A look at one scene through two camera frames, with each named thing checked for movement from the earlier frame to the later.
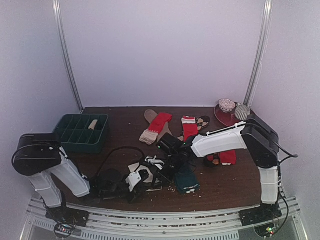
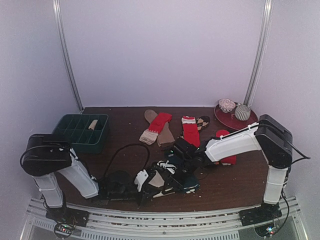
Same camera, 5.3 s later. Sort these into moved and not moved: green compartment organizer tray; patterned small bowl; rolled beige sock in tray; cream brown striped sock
Moved: cream brown striped sock
Not moved: patterned small bowl; green compartment organizer tray; rolled beige sock in tray
